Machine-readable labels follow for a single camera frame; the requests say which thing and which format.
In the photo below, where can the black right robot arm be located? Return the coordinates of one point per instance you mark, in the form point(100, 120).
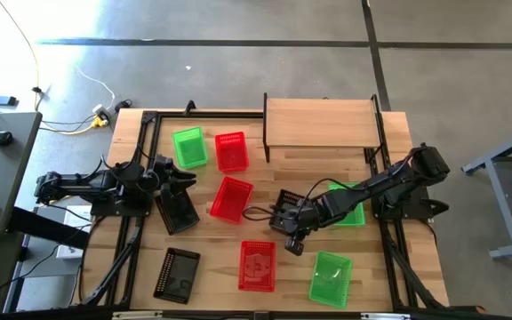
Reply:
point(371, 184)

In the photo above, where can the black slotted plastic basket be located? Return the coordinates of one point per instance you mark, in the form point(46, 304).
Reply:
point(177, 275)
point(180, 215)
point(289, 197)

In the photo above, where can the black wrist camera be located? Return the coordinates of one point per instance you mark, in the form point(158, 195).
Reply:
point(163, 161)
point(294, 246)

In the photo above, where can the white box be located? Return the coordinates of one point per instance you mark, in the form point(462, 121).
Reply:
point(76, 220)

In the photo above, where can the wooden shelf with black frame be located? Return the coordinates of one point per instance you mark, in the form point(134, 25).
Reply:
point(320, 122)

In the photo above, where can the black desk leg beam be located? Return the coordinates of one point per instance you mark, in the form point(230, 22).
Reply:
point(47, 226)

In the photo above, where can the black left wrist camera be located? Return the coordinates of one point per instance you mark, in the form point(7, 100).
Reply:
point(163, 161)

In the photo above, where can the black aluminium table frame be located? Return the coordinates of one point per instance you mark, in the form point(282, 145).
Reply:
point(211, 114)

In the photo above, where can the silver metal bracket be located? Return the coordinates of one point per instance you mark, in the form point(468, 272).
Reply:
point(385, 316)
point(138, 315)

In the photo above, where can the green slotted plastic basket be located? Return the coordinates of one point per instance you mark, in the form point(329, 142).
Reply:
point(330, 280)
point(354, 215)
point(189, 149)

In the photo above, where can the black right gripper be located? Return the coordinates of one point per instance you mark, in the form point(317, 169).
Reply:
point(291, 220)

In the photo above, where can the black clamp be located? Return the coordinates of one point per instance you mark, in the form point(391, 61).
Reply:
point(189, 106)

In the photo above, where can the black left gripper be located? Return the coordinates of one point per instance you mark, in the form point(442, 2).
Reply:
point(165, 180)

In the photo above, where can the grey metal table frame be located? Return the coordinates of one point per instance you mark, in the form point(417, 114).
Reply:
point(505, 252)

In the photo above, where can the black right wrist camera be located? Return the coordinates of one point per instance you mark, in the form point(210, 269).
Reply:
point(294, 246)

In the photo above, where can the small black device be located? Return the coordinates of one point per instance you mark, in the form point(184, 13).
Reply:
point(1, 138)

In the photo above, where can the red slotted plastic basket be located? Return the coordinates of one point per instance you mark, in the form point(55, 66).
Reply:
point(231, 200)
point(257, 266)
point(231, 152)

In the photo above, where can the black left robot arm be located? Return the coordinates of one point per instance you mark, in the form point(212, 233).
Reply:
point(82, 182)

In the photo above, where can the black plug adapter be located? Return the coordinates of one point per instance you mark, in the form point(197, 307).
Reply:
point(123, 105)

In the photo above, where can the white power strip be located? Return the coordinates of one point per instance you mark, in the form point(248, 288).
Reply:
point(100, 110)

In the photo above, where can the grey desk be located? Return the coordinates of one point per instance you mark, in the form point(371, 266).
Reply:
point(2, 178)

